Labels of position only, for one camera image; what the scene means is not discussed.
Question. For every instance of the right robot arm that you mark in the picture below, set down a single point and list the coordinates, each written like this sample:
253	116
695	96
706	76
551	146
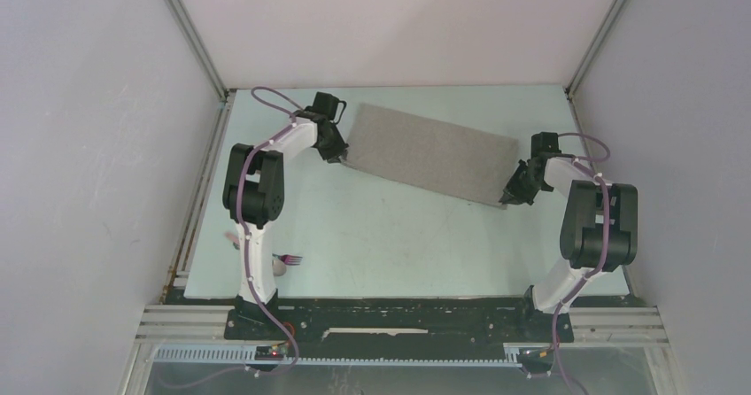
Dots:
600	225

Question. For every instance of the aluminium frame post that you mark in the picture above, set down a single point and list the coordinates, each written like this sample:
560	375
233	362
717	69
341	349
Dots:
602	33
192	37

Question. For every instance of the pink handled spoon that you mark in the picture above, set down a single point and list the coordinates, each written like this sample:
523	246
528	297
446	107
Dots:
279	267

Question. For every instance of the left aluminium frame post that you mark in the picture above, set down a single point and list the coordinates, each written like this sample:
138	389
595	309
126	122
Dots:
192	37

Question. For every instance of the purple metallic fork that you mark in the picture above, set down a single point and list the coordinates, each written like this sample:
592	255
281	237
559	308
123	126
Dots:
289	260

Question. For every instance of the grey cloth napkin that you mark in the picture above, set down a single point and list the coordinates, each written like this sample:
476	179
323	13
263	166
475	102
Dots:
432	155

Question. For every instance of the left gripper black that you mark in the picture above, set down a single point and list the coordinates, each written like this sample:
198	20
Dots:
337	150

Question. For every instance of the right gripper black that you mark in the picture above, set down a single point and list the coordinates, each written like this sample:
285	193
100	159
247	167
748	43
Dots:
514	192

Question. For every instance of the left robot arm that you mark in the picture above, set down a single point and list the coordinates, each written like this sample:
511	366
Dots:
254	188

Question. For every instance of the white cable duct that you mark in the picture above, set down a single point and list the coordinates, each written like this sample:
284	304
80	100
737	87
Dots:
252	355

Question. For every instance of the right aluminium frame post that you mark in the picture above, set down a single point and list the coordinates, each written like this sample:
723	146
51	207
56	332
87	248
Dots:
602	33

